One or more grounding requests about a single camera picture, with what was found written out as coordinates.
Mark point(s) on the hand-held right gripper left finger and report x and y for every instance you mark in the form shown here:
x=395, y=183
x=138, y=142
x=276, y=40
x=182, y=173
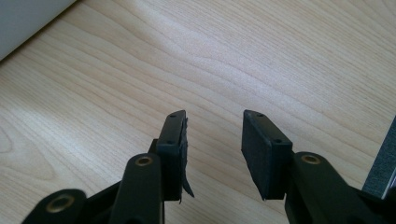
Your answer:
x=170, y=161

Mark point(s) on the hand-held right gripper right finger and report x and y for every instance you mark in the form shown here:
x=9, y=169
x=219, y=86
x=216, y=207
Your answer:
x=264, y=155

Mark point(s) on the dark grey speckled slab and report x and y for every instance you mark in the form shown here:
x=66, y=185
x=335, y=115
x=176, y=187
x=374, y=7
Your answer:
x=382, y=168

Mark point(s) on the grey flat board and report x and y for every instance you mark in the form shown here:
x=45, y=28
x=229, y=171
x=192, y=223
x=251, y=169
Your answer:
x=23, y=21

